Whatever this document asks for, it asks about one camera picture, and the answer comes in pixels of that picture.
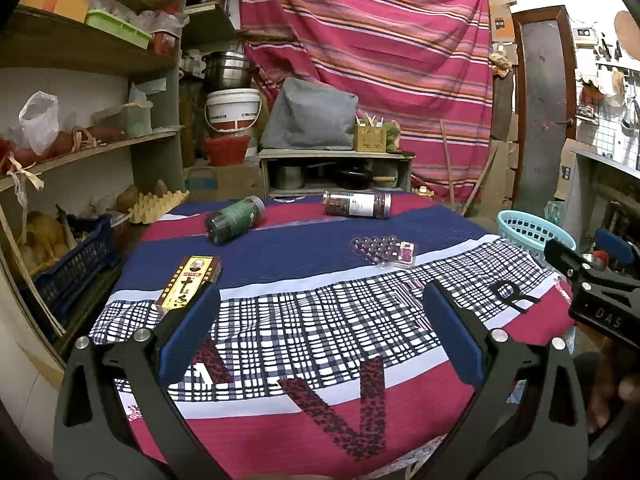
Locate light blue plastic basket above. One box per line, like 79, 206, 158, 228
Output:
496, 210, 577, 266

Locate yellow cardboard box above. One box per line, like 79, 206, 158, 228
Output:
17, 0, 90, 23

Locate grey metal pot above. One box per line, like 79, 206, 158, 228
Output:
274, 164, 307, 190

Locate hanging pale dried bundle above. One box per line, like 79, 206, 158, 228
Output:
490, 45, 513, 76

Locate brown sweet potato bundle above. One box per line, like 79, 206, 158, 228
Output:
0, 127, 123, 171

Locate clear jar red contents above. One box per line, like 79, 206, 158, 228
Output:
322, 190, 392, 220

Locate flattened cardboard sheets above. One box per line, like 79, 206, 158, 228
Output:
487, 0, 521, 201

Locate dark green jar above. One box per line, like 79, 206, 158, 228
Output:
205, 195, 266, 246

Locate cardboard utensil box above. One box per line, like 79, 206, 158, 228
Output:
354, 125, 388, 152

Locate blue plastic crate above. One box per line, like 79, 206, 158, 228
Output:
32, 215, 121, 313

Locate small wooden cabinet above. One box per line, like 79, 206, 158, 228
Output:
257, 148, 416, 198

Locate brown framed door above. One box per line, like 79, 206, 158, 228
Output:
510, 5, 578, 211

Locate yellow paper egg tray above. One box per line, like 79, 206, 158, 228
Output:
129, 190, 191, 224

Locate black pot wooden handle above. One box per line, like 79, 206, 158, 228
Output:
335, 166, 396, 191

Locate brown cardboard box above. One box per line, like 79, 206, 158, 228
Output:
184, 162, 266, 203

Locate red striped curtain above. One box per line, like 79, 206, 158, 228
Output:
237, 0, 493, 206

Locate translucent plastic container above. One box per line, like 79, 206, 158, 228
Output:
92, 85, 153, 138

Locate pale yellow vegetables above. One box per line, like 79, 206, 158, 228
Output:
15, 212, 71, 273

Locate white plastic bag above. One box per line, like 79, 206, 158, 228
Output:
19, 91, 61, 156

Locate striped and checked tablecloth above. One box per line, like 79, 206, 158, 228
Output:
90, 192, 576, 480

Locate wooden shelf unit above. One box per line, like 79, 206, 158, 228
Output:
0, 0, 188, 361

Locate grey metal counter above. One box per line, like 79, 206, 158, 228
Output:
565, 150, 640, 241

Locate large yellow oil jug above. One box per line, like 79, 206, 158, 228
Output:
179, 82, 206, 168

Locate white plastic bucket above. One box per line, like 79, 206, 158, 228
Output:
204, 88, 263, 134

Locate green plastic tray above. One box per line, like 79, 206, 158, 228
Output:
85, 9, 152, 50

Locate cardboard box black label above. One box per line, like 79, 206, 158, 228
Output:
554, 139, 591, 201

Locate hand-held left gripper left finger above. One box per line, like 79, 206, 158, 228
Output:
52, 282, 231, 480

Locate clear plastic blister pack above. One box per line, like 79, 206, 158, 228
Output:
350, 235, 417, 267

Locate wire wall rack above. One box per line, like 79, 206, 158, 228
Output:
575, 10, 640, 161

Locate person's right hand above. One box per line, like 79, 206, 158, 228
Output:
587, 377, 640, 435

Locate red plastic basket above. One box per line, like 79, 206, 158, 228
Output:
202, 135, 252, 167

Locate round wooden board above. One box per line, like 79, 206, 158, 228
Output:
614, 10, 640, 58

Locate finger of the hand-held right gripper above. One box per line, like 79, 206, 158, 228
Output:
595, 228, 640, 273
544, 239, 583, 281

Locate stainless steel pot stack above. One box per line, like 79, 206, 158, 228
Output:
202, 51, 253, 92

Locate small red container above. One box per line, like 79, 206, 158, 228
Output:
150, 30, 181, 56

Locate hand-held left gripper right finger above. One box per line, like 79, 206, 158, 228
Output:
422, 280, 588, 480

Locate gold and brown box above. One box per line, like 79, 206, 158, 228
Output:
155, 255, 222, 317

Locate grey cushion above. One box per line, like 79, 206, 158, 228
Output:
260, 76, 360, 151

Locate wooden stick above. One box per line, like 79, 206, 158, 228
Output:
460, 147, 499, 217

